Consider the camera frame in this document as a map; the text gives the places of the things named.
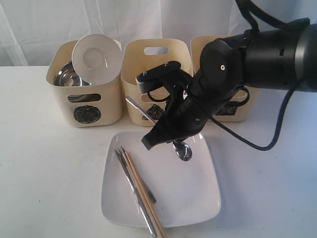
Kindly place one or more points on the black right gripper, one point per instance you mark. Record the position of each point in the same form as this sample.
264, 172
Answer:
186, 112

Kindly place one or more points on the stainless steel spoon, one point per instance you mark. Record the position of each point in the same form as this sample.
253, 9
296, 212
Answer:
182, 149

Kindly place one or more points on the white square plate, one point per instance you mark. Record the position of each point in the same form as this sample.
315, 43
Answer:
186, 193

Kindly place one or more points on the white plastic bowl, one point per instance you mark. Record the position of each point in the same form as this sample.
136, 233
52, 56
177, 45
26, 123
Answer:
97, 59

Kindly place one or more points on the stainless steel bowl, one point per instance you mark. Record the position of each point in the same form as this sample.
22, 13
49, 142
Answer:
67, 76

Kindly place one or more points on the stainless steel fork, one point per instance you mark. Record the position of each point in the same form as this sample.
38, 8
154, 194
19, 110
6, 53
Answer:
127, 172

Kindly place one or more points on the stainless steel table knife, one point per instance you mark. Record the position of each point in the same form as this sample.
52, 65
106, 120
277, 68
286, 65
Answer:
144, 211

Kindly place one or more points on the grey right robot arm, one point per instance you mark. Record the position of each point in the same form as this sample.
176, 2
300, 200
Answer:
283, 59

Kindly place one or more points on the cream bin with square mark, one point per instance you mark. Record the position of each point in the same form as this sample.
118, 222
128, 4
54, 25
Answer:
228, 113

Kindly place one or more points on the cream bin with circle mark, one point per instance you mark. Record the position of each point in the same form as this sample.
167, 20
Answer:
105, 111

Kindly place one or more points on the cream bin with triangle mark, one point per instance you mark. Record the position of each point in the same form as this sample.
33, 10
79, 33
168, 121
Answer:
142, 55

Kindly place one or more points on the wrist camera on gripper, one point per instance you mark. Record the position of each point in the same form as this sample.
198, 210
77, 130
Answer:
165, 75

